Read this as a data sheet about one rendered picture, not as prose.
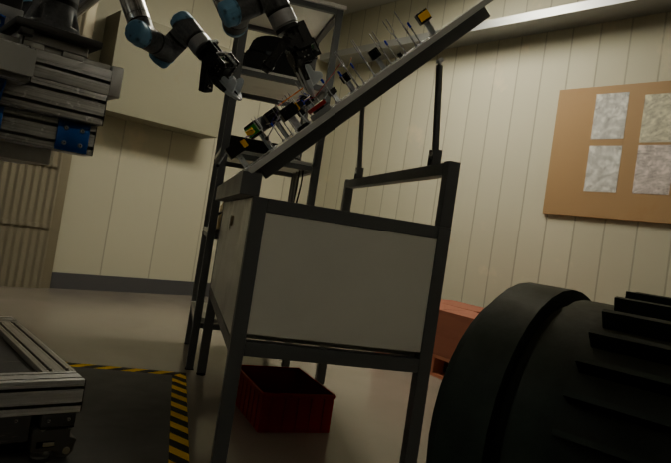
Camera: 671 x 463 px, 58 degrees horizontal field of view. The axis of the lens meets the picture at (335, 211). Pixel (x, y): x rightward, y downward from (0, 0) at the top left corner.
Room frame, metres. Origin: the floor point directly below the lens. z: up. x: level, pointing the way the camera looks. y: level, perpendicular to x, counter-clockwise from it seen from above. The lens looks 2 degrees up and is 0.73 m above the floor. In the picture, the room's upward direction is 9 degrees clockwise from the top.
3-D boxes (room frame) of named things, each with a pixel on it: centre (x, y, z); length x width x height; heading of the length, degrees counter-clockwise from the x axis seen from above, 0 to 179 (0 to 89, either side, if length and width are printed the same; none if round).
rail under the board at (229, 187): (2.23, 0.39, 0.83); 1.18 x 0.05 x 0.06; 14
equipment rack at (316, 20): (3.19, 0.42, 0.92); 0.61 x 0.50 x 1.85; 14
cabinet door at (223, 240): (2.51, 0.43, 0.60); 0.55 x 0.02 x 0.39; 14
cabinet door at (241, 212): (1.97, 0.30, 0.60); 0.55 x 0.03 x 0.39; 14
